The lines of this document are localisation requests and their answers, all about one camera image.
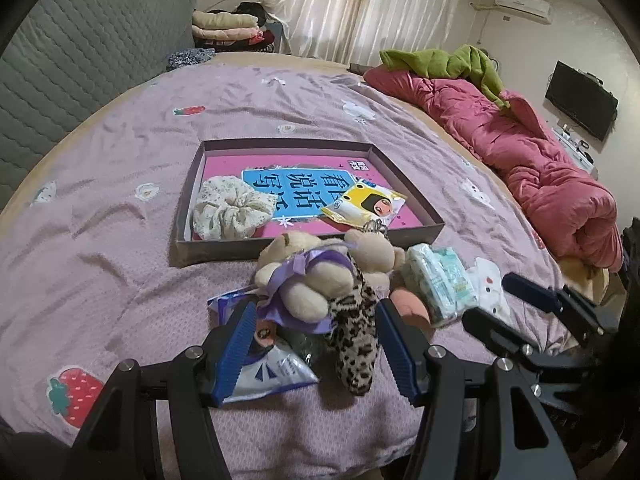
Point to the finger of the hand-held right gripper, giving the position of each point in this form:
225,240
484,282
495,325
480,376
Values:
492,332
527,292

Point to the purple printed bedsheet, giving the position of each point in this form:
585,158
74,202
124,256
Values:
125,210

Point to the beige folded blanket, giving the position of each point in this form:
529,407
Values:
222,20

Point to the white power strip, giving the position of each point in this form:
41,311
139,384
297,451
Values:
575,142

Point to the grey quilted headboard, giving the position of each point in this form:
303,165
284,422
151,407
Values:
75,60

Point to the blue patterned cloth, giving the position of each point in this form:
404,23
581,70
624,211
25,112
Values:
187,59

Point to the yellow blanket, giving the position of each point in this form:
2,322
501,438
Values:
585,275

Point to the pink printed book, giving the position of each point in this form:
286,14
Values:
225,167

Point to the orange makeup sponge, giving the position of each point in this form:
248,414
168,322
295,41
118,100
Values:
410,307

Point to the teddy bear purple dress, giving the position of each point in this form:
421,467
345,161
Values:
300,280

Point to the yellow snack packet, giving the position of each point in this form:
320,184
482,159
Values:
362,205

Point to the black clothing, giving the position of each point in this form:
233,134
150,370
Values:
252,10

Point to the white air conditioner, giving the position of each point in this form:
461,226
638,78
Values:
522,5

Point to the pink folded clothes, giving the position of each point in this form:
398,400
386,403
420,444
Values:
230,35

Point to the floral cream scrunchie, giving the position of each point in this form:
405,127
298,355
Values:
232,210

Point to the pink quilt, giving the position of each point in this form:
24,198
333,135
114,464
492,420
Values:
540,170

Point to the green white tissue pack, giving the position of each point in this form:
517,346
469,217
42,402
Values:
452,295
425,265

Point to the leopard print scrunchie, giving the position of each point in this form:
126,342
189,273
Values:
355,340

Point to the white curtain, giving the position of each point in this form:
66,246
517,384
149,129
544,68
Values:
360,5

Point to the black television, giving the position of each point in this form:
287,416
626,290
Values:
580,100

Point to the green blanket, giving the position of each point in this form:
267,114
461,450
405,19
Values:
440,62

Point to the white blue plastic packet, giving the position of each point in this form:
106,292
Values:
280,367

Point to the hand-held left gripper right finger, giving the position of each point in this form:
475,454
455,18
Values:
397,350

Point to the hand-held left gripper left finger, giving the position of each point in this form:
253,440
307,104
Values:
235,350

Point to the brown cardboard box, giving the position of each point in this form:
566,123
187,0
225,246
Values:
210,252

